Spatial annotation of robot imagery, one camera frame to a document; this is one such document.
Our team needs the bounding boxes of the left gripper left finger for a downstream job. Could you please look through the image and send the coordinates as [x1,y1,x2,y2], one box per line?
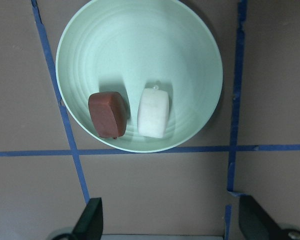
[52,197,104,240]

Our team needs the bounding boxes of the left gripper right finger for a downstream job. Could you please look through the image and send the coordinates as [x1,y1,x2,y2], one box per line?
[238,195,300,240]

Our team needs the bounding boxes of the white bun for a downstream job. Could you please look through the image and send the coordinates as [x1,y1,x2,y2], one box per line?
[137,85,170,139]

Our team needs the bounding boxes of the brown bun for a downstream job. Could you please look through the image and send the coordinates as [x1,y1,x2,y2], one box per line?
[88,91,127,139]

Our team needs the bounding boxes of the light green plate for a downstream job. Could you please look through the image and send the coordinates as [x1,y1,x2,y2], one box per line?
[55,0,223,153]

